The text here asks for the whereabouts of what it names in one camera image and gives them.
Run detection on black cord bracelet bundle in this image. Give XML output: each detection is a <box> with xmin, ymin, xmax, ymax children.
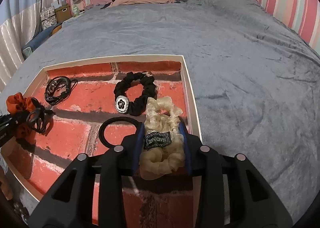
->
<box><xmin>44</xmin><ymin>75</ymin><xmax>79</xmax><ymax>106</ymax></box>

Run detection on grey plush bed blanket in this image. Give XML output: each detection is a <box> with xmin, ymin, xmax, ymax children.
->
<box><xmin>1</xmin><ymin>0</ymin><xmax>319</xmax><ymax>221</ymax></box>

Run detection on black scrunchie with flower charm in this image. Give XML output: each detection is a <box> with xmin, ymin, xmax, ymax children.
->
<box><xmin>113</xmin><ymin>71</ymin><xmax>157</xmax><ymax>116</ymax></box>

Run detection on cream organza scrunchie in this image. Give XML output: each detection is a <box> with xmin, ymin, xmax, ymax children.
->
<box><xmin>139</xmin><ymin>96</ymin><xmax>185</xmax><ymax>180</ymax></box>

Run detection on black hair tie red balls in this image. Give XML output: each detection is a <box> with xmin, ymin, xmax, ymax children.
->
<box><xmin>98</xmin><ymin>116</ymin><xmax>142</xmax><ymax>149</ymax></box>

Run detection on cream satin curtain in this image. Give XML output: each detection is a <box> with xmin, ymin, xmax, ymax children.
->
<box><xmin>1</xmin><ymin>0</ymin><xmax>55</xmax><ymax>90</ymax></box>

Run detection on blue folded cloth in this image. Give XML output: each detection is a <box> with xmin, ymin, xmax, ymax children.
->
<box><xmin>21</xmin><ymin>23</ymin><xmax>62</xmax><ymax>60</ymax></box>

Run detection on orange fabric scrunchie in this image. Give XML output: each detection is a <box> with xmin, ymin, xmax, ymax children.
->
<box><xmin>6</xmin><ymin>92</ymin><xmax>35</xmax><ymax>139</ymax></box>

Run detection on black hair claw clip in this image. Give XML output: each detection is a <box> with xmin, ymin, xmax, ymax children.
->
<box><xmin>26</xmin><ymin>97</ymin><xmax>54</xmax><ymax>134</ymax></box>

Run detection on patterned fabric bag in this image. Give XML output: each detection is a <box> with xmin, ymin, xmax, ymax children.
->
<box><xmin>40</xmin><ymin>6</ymin><xmax>57</xmax><ymax>30</ymax></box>

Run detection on brown storage box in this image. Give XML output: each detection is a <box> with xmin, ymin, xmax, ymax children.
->
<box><xmin>55</xmin><ymin>4</ymin><xmax>72</xmax><ymax>23</ymax></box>

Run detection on beige jewelry tray brick lining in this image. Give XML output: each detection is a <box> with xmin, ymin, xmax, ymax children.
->
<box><xmin>1</xmin><ymin>55</ymin><xmax>201</xmax><ymax>227</ymax></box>

